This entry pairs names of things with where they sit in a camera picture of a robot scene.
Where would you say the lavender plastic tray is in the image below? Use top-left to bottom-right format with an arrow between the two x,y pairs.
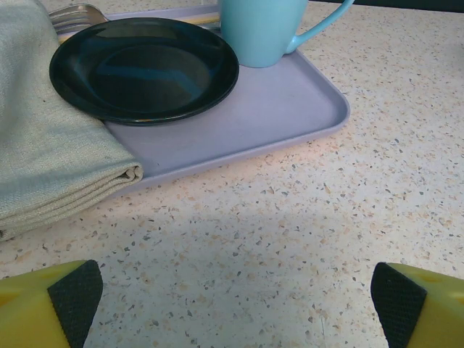
56,2 -> 352,199

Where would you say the light blue mug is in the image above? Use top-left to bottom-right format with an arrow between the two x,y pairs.
216,0 -> 357,69

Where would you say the silver metal fork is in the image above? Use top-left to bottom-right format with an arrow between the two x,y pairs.
47,3 -> 109,36

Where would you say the beige folded cloth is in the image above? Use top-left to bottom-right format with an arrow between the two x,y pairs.
0,0 -> 145,242

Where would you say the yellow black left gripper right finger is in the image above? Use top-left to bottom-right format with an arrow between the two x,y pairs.
371,262 -> 464,348

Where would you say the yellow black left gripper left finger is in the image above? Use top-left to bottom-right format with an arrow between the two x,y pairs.
0,260 -> 105,348

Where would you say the black round plate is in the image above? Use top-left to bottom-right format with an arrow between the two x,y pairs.
49,17 -> 241,128

